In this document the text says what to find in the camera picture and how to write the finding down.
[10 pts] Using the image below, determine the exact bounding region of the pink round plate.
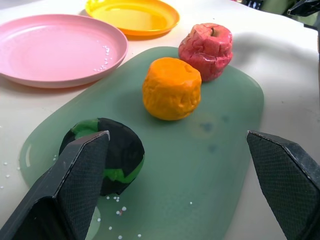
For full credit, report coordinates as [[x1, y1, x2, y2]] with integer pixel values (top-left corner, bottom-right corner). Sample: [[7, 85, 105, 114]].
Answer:
[[0, 14, 129, 89]]

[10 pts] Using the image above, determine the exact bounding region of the orange round plate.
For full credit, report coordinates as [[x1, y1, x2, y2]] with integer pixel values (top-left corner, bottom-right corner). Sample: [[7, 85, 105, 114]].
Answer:
[[84, 0, 181, 37]]

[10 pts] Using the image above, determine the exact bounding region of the orange clay lump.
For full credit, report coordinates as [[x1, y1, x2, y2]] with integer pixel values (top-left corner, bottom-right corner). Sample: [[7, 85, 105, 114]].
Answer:
[[142, 57, 203, 122]]

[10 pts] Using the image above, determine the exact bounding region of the green and black toy watermelon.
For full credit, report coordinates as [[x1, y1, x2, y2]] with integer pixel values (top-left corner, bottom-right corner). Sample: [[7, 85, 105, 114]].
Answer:
[[58, 117, 146, 197]]

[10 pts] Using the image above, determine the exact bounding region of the green rectangular tray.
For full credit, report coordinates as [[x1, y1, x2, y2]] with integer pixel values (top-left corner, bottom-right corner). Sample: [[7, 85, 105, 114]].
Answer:
[[19, 46, 265, 240]]

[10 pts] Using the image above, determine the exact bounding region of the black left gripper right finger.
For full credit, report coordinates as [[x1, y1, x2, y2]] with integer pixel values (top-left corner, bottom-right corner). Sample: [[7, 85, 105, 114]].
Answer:
[[246, 130, 320, 240]]

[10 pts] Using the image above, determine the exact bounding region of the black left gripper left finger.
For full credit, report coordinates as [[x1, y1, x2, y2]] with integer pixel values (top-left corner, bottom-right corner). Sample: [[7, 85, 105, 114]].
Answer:
[[0, 130, 111, 240]]

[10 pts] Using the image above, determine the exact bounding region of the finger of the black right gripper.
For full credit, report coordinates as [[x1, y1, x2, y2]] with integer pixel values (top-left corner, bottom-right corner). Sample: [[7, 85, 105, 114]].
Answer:
[[287, 0, 320, 18]]

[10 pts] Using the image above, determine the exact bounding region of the red toy apple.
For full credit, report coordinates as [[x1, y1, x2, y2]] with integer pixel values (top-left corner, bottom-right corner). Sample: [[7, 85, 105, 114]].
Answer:
[[178, 22, 234, 83]]

